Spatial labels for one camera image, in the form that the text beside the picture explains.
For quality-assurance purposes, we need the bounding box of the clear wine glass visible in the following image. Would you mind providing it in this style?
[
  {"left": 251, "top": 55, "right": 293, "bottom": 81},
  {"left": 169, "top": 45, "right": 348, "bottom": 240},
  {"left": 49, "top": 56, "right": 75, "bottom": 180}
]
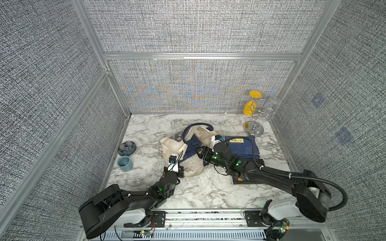
[{"left": 262, "top": 95, "right": 282, "bottom": 121}]

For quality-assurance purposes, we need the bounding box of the blue book yellow label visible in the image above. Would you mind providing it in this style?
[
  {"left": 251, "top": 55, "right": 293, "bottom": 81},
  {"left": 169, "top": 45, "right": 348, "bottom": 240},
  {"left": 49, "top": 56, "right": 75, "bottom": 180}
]
[{"left": 228, "top": 136, "right": 260, "bottom": 159}]

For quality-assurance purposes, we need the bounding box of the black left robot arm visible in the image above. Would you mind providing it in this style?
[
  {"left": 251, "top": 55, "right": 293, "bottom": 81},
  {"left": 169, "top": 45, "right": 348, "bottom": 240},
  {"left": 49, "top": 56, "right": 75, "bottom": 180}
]
[{"left": 78, "top": 167, "right": 184, "bottom": 239}]

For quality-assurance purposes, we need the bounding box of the black corrugated cable hose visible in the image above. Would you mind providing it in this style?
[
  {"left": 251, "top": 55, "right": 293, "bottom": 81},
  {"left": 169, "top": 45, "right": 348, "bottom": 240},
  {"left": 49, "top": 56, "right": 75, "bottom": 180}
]
[{"left": 223, "top": 137, "right": 349, "bottom": 211}]

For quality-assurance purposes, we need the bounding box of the cream canvas tote bag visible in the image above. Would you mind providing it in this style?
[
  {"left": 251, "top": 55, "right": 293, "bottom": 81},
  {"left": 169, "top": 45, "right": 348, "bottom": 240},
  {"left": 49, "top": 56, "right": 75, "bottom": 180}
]
[{"left": 160, "top": 123, "right": 224, "bottom": 177}]

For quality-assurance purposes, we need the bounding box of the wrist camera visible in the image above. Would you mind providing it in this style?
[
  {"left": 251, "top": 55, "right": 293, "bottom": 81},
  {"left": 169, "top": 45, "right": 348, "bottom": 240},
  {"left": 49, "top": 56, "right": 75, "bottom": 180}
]
[
  {"left": 167, "top": 155, "right": 179, "bottom": 173},
  {"left": 210, "top": 135, "right": 225, "bottom": 148}
]

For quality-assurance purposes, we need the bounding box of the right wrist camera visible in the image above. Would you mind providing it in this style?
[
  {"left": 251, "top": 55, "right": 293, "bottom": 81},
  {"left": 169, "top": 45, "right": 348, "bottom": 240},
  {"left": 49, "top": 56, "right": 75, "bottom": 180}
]
[{"left": 210, "top": 135, "right": 225, "bottom": 148}]

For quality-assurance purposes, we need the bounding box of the dark flower shaped dish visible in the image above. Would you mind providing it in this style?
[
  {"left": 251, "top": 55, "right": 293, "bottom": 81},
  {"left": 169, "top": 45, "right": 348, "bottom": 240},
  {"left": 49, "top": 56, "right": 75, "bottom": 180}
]
[{"left": 118, "top": 141, "right": 137, "bottom": 156}]

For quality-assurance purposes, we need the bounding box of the aluminium front rail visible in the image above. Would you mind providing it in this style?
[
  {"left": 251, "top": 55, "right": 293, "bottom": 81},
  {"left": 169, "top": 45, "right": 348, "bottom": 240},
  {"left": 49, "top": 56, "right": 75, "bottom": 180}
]
[{"left": 95, "top": 209, "right": 338, "bottom": 241}]

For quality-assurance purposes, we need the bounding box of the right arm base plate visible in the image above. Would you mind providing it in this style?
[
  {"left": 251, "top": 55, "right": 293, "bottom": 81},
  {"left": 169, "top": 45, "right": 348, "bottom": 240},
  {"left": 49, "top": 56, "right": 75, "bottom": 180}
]
[{"left": 243, "top": 210, "right": 272, "bottom": 227}]

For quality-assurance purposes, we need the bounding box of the teal ceramic cup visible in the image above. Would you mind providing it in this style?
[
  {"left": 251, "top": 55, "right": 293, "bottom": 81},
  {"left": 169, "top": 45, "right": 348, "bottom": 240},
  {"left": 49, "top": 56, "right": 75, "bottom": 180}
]
[{"left": 117, "top": 156, "right": 134, "bottom": 172}]

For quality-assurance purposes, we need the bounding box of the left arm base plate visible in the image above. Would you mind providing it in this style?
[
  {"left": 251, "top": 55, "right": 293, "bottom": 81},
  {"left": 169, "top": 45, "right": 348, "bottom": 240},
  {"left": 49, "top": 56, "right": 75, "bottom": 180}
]
[{"left": 123, "top": 211, "right": 166, "bottom": 229}]

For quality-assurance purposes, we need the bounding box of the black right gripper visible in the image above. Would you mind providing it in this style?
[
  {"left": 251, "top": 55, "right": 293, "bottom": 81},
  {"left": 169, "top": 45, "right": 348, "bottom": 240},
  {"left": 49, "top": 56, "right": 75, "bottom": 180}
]
[{"left": 194, "top": 146, "right": 230, "bottom": 172}]

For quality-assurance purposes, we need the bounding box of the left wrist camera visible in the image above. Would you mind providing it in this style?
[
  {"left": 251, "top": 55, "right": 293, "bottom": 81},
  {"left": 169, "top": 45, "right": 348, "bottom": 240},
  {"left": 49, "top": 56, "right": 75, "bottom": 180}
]
[{"left": 167, "top": 155, "right": 179, "bottom": 173}]

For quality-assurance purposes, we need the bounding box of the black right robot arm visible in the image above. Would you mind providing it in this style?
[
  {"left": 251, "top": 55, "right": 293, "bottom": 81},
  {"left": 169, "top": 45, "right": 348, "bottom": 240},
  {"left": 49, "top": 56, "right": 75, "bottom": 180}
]
[{"left": 196, "top": 142, "right": 348, "bottom": 226}]

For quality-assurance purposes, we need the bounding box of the yellow wine glass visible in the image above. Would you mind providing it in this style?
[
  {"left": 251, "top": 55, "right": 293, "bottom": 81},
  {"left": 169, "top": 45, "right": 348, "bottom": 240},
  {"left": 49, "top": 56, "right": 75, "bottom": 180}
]
[{"left": 243, "top": 90, "right": 262, "bottom": 116}]

